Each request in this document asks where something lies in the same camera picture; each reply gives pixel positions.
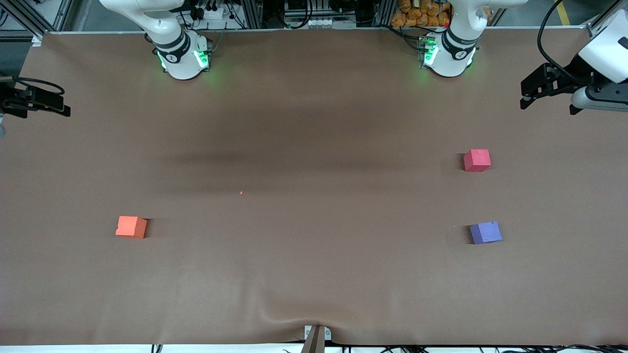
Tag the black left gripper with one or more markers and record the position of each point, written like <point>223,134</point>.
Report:
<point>573,77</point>

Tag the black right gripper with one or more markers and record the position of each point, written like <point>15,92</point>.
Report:
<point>11,99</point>

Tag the orange foam block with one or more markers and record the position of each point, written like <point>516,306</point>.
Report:
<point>131,227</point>

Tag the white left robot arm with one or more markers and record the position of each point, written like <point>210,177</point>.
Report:
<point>456,59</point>

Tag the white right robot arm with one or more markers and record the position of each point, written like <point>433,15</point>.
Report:
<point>181,63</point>

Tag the red foam block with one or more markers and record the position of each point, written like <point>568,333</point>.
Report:
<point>477,160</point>

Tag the bag of orange objects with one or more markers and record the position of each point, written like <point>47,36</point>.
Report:
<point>422,12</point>

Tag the purple foam block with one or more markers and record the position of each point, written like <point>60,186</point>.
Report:
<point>486,233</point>

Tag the white power strip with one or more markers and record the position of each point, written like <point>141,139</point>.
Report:
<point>211,12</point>

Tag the white terminal block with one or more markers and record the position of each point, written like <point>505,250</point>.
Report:
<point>319,22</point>

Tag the brown table mat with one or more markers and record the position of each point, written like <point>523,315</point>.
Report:
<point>314,269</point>

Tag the aluminium frame profile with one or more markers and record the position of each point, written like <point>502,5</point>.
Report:
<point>594,30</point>
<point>29,22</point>

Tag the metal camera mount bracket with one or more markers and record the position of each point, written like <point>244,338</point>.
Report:
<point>316,338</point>

